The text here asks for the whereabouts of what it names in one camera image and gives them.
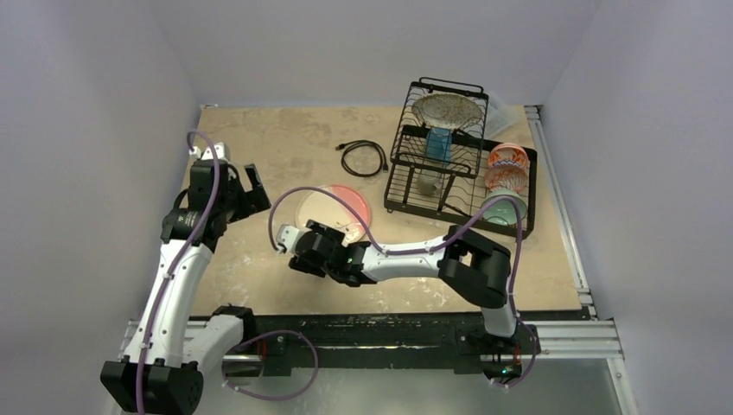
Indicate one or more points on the grey speckled plate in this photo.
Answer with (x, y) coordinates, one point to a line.
(447, 111)

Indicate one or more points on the blue polka dot mug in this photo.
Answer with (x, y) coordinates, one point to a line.
(438, 145)

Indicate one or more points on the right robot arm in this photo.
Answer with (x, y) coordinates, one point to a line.
(478, 269)

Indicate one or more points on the black wire dish rack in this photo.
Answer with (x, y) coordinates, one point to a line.
(464, 190)

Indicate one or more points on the pink and cream plate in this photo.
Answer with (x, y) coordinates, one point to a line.
(321, 208)

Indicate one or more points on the mint green bowl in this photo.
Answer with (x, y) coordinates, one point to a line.
(505, 207)

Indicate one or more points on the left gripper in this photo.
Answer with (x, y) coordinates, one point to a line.
(253, 201)

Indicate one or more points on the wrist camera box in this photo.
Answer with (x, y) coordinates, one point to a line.
(287, 237)
(220, 150)

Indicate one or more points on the red geometric pattern bowl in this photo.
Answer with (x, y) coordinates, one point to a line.
(506, 175)

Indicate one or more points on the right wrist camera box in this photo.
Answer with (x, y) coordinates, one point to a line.
(287, 237)

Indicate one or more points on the small grey mug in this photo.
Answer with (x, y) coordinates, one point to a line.
(429, 183)

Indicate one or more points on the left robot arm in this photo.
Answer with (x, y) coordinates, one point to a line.
(162, 369)

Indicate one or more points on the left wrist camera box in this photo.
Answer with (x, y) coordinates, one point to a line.
(220, 150)

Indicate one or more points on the red floral bowl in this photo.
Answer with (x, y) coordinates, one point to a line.
(508, 153)

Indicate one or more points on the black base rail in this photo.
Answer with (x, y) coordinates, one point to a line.
(454, 341)

